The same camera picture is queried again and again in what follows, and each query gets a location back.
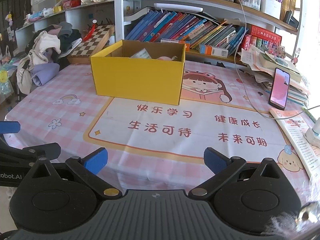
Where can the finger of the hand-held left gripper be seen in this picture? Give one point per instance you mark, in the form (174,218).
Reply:
(45,151)
(10,127)

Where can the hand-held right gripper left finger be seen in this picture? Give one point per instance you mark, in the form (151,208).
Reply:
(96,160)

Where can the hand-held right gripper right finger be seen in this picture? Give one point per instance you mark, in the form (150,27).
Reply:
(213,160)

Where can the yellow cardboard box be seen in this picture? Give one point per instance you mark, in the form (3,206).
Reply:
(137,80)

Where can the pink checked tablecloth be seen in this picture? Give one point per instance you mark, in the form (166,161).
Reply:
(160,130)

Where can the lavender garment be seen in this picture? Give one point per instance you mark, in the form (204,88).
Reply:
(45,73)

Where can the white garment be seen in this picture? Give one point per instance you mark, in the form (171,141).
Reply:
(47,42)

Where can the black standing smartphone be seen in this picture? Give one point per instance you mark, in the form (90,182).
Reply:
(279,90)

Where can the pile of dark clothes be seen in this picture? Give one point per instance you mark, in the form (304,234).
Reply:
(67,40)

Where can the stack of papers and books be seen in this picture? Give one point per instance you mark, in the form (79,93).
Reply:
(262,67)

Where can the orange and white carton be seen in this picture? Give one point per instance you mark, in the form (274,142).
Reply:
(215,50)

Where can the wooden chessboard box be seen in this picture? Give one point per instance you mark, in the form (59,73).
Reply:
(95,40)

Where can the small flat white box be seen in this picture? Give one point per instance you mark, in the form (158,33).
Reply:
(170,41)

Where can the red book set box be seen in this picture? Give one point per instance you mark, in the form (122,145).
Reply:
(265,35)

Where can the row of colourful books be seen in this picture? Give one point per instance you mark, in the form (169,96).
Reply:
(175,27)

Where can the white shelf unit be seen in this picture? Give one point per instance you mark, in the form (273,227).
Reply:
(118,17)

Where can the white bar lamp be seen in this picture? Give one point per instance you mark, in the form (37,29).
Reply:
(177,7)

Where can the black box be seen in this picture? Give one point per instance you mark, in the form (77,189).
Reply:
(291,19)

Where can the white pen holder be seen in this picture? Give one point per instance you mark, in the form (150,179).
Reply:
(271,7)

